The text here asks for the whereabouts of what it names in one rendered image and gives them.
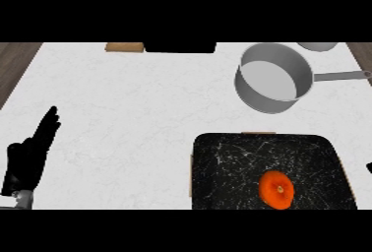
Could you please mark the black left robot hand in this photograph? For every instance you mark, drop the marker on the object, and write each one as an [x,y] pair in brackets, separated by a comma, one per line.
[35,151]

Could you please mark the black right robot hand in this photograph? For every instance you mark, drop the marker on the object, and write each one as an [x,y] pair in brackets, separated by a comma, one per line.
[370,168]

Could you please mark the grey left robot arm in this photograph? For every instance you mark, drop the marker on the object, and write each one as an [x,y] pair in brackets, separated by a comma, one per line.
[23,199]

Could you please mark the orange squash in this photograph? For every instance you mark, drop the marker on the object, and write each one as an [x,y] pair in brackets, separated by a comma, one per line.
[277,190]

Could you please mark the black marbled tray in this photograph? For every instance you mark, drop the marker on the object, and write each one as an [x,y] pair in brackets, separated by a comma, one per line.
[252,164]

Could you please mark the light wooden board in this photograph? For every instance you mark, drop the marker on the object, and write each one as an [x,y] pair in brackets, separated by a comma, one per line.
[125,47]

